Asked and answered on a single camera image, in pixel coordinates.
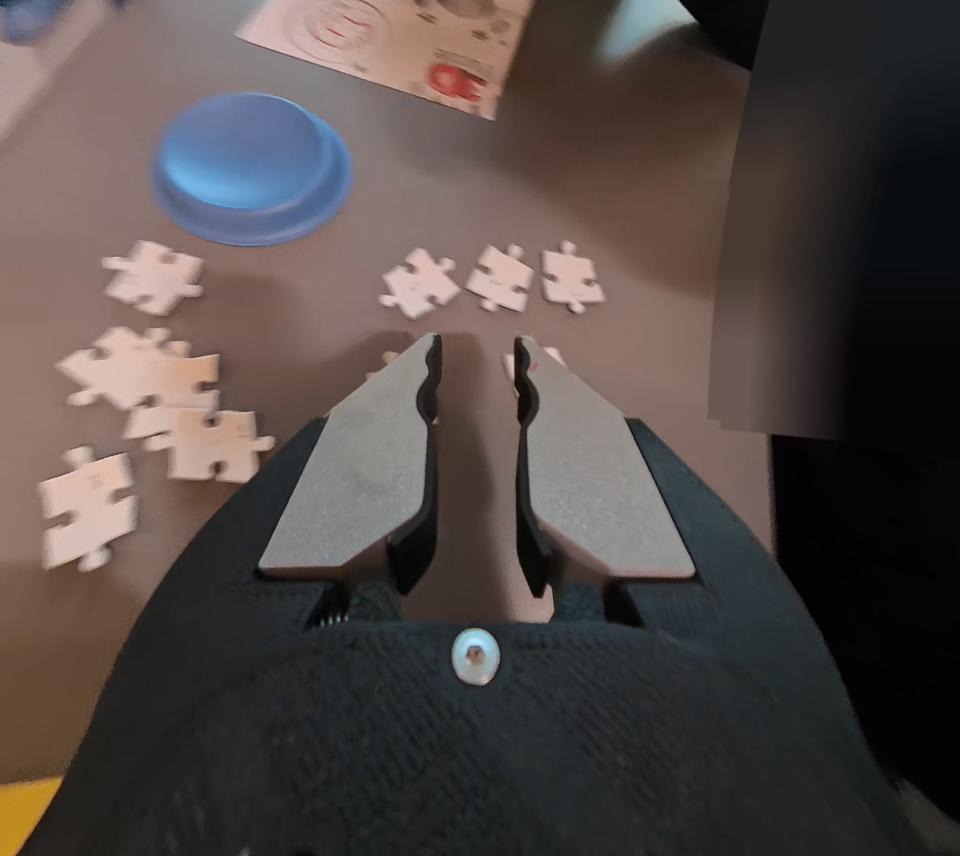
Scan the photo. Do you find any yellow box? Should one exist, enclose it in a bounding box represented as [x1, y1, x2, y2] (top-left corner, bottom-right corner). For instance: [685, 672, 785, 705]
[0, 777, 65, 856]

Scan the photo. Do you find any blue round plastic base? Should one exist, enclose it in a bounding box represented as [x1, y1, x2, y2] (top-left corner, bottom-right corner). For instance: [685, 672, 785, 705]
[150, 92, 355, 248]

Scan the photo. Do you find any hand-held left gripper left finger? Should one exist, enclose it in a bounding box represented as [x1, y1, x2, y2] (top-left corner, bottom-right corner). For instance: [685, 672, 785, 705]
[257, 333, 444, 598]

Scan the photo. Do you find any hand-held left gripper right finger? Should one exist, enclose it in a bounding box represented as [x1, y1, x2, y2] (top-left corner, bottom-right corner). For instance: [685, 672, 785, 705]
[513, 334, 699, 599]

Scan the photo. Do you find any white puzzle piece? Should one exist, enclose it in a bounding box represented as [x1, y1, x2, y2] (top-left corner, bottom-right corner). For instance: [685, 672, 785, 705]
[36, 445, 141, 572]
[101, 239, 206, 317]
[377, 247, 461, 320]
[501, 344, 565, 384]
[363, 331, 414, 384]
[540, 241, 606, 315]
[142, 353, 222, 414]
[54, 325, 192, 410]
[465, 243, 535, 313]
[122, 408, 276, 484]

